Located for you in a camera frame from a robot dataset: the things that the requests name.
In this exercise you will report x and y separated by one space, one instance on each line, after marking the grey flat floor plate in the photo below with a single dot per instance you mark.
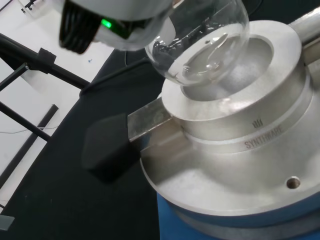
6 222

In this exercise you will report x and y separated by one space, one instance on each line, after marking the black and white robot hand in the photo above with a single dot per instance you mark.
130 22

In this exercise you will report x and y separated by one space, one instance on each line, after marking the black bench cloth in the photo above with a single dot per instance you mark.
62 187

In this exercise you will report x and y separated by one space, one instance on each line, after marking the heater with blue base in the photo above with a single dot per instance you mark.
225 150

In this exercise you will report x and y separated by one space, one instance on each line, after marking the black tripod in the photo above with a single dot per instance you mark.
37 60

